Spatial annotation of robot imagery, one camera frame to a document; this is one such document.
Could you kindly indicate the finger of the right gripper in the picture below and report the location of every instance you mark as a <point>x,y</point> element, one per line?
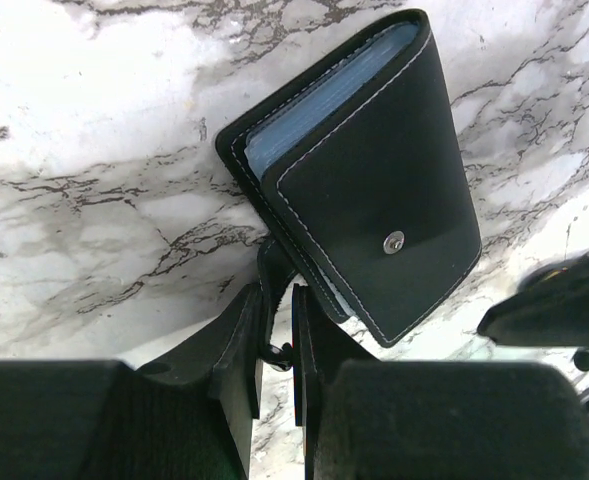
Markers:
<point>551,311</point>

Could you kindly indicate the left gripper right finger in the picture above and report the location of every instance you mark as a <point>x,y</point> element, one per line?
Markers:
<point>364,418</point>

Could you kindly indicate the black leather card holder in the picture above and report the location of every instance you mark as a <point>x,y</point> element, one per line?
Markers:
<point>355,169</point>

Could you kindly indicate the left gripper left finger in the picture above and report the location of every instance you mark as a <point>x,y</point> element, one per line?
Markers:
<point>185,415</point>

